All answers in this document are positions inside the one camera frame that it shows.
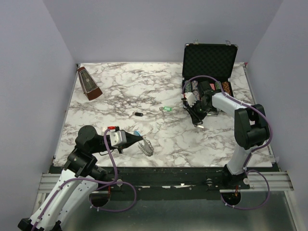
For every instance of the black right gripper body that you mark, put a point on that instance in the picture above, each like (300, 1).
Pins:
(200, 107)

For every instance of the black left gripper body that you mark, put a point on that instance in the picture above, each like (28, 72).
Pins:
(101, 146)

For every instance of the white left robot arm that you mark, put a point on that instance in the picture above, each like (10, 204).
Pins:
(79, 177)

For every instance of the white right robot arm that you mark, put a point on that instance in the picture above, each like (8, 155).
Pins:
(251, 129)

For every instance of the key with green tag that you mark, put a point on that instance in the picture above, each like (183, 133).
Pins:
(165, 109)

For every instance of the black poker chip case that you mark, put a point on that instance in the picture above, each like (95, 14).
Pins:
(205, 64)

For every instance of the brown wooden metronome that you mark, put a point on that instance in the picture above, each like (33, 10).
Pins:
(89, 86)

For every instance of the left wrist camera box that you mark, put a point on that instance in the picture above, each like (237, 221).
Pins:
(117, 137)

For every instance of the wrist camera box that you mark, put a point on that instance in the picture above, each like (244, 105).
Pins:
(117, 137)
(189, 100)

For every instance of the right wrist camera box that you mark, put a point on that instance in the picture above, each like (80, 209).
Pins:
(189, 100)

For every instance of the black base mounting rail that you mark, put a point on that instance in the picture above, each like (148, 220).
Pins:
(188, 183)

